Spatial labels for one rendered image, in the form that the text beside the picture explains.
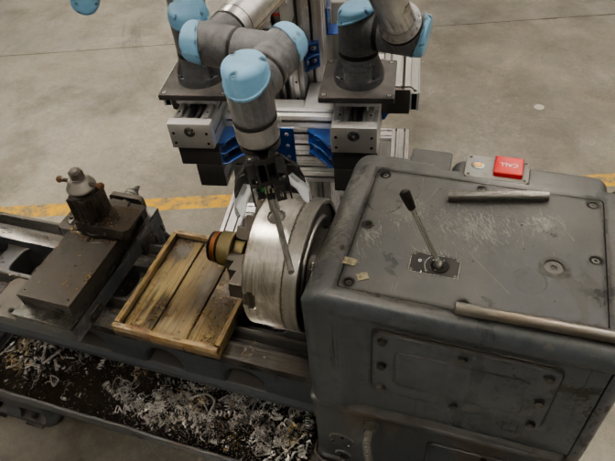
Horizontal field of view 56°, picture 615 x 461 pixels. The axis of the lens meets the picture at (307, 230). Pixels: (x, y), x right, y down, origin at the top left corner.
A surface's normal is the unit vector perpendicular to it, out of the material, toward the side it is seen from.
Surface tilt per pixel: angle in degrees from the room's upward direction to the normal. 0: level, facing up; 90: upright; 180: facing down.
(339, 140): 90
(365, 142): 90
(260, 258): 43
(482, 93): 0
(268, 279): 56
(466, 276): 0
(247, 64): 6
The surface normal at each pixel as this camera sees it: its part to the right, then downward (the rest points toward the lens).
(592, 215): -0.07, -0.70
